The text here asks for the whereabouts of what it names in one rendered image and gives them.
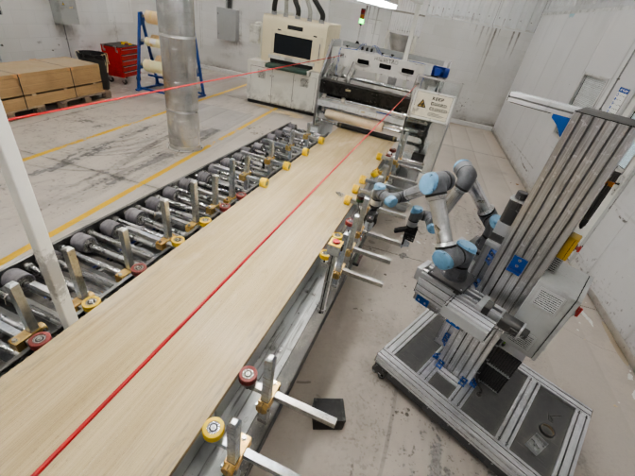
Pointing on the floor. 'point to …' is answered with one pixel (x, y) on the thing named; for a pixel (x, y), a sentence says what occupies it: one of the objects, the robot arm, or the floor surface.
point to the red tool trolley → (121, 59)
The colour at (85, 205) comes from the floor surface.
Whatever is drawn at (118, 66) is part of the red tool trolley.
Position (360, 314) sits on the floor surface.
